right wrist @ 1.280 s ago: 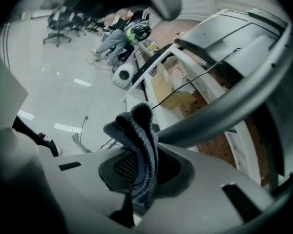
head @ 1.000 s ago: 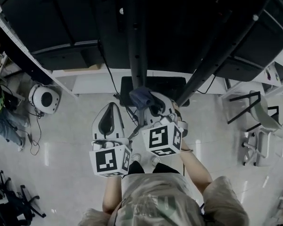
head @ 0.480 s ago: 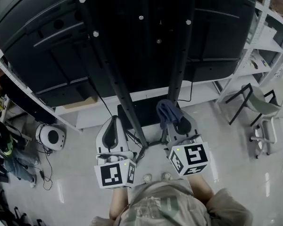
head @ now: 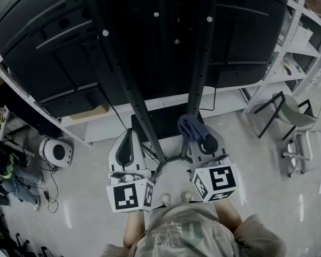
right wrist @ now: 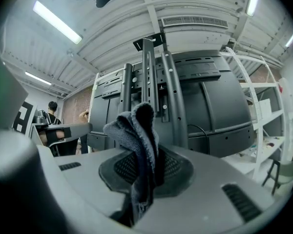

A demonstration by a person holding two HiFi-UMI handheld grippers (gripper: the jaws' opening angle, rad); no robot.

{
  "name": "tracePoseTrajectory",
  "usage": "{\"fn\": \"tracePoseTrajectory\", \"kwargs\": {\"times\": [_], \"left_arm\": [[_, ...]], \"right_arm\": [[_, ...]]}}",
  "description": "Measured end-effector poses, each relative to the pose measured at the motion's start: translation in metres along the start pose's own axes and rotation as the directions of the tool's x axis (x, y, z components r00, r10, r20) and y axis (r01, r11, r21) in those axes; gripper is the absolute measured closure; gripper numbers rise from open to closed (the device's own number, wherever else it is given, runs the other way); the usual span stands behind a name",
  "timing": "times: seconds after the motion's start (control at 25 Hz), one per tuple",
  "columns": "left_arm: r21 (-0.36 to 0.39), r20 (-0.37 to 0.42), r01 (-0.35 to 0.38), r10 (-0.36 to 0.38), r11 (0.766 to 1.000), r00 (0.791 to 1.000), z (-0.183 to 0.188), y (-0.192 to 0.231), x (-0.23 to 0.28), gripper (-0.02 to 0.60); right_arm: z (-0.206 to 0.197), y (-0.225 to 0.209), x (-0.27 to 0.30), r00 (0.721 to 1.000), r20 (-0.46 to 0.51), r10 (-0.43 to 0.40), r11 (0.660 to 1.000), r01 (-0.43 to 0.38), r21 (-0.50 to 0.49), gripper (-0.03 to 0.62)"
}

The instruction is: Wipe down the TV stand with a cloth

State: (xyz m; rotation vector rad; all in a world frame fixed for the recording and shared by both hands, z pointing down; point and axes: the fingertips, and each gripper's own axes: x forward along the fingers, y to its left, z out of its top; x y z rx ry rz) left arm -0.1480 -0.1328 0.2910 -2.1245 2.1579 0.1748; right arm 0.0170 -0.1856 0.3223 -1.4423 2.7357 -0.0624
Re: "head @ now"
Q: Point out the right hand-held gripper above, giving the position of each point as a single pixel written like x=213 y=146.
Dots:
x=219 y=181

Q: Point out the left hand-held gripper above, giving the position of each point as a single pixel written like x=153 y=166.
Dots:
x=128 y=195

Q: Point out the dark blue cloth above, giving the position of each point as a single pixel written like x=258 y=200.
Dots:
x=190 y=127

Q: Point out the black metal TV stand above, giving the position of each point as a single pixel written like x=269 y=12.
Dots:
x=140 y=108

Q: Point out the person's left forearm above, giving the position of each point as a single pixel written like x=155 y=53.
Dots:
x=133 y=229

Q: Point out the person's right forearm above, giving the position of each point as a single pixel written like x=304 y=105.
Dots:
x=230 y=215

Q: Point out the person's right shoe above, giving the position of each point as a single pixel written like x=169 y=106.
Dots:
x=187 y=197

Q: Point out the person's shoe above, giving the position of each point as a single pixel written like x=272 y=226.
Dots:
x=165 y=199
x=187 y=197

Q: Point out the brown cardboard box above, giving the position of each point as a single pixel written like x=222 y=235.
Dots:
x=91 y=111

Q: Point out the person's left shoe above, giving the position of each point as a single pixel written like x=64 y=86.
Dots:
x=165 y=199

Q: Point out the white round appliance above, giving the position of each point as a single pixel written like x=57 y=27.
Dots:
x=57 y=151

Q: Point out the person's beige shirt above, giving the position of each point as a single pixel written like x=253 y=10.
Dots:
x=192 y=234

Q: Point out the white swivel office chair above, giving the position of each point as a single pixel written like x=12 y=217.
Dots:
x=318 y=122

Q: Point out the black television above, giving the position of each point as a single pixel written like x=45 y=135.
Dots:
x=56 y=49

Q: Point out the black tripod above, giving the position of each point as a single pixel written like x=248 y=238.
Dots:
x=24 y=246

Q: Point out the white box on shelf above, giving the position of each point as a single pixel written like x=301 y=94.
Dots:
x=302 y=35

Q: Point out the grey chair with black frame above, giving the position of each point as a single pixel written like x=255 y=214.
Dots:
x=291 y=108

